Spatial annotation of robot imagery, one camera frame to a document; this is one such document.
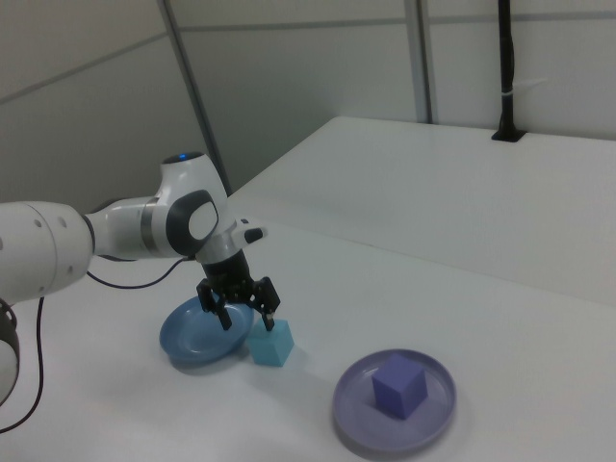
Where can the purple round plate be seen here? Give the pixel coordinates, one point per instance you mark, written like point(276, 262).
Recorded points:
point(351, 409)

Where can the grey partition post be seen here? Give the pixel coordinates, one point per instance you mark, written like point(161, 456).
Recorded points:
point(195, 96)
point(418, 62)

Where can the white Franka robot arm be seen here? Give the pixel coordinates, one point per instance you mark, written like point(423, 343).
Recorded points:
point(43, 250)

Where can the purple cube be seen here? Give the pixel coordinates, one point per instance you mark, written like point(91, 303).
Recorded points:
point(399, 390)

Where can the black pole base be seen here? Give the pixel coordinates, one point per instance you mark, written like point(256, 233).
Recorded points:
point(507, 137)

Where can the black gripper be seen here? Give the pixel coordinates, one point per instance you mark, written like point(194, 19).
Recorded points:
point(226, 274)

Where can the light blue cube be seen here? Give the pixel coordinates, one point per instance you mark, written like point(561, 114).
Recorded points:
point(274, 349)

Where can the black upright pole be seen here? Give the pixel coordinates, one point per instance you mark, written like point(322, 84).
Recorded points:
point(506, 58)

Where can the blue round plate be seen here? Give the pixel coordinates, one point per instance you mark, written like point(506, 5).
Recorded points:
point(192, 337)

